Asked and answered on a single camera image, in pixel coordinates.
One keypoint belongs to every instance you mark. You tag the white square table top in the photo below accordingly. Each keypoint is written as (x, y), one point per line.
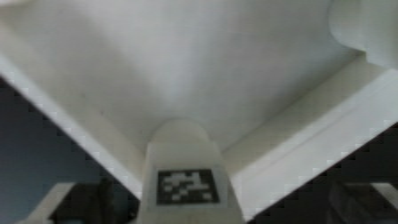
(272, 68)

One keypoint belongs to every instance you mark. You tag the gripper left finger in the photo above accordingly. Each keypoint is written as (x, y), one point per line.
(77, 204)

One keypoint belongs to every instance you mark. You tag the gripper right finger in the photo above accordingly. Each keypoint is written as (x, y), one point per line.
(363, 203)

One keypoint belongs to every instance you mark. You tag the white table leg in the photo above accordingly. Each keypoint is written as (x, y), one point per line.
(187, 192)

